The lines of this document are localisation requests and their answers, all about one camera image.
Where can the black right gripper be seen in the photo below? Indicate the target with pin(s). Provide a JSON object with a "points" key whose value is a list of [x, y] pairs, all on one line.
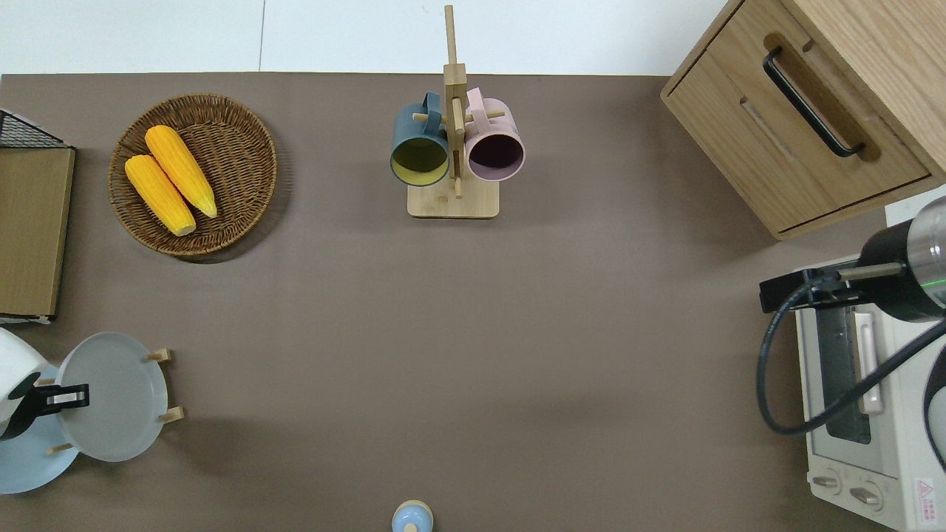
{"points": [[887, 273]]}

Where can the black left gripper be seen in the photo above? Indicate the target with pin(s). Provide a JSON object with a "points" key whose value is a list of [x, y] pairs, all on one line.
{"points": [[29, 410]]}

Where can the gray plate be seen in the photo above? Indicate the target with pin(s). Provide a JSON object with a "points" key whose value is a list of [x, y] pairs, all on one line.
{"points": [[111, 399]]}

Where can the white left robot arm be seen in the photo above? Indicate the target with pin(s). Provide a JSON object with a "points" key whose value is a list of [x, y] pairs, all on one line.
{"points": [[18, 351]]}

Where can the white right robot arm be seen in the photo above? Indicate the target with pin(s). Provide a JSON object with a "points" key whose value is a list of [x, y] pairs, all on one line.
{"points": [[927, 251]]}

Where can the light blue plate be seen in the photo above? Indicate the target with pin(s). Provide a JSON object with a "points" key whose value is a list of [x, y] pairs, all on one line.
{"points": [[29, 462]]}

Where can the wooden plate rack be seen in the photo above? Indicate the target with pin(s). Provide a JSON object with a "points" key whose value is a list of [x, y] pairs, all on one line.
{"points": [[171, 414]]}

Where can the wooden drawer cabinet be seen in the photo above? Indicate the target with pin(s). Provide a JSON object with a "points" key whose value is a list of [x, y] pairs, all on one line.
{"points": [[739, 133]]}

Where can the white toaster oven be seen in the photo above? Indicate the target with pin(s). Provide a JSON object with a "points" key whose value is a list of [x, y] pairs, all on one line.
{"points": [[905, 443]]}

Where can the yellow corn cob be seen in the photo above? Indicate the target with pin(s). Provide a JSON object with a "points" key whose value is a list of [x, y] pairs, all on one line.
{"points": [[159, 196], [181, 170]]}

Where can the brown wicker basket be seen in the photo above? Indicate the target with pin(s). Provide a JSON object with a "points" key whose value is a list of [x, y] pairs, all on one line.
{"points": [[236, 170]]}

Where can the pink mug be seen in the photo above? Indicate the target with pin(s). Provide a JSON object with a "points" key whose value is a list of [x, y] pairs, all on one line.
{"points": [[494, 125]]}

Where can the brown table mat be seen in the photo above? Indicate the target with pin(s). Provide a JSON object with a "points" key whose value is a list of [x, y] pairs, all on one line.
{"points": [[443, 332]]}

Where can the wooden mug tree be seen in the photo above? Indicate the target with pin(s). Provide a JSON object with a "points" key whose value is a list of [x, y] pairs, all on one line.
{"points": [[452, 203]]}

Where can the dark blue mug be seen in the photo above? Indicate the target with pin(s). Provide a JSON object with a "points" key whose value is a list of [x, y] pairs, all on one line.
{"points": [[414, 125]]}

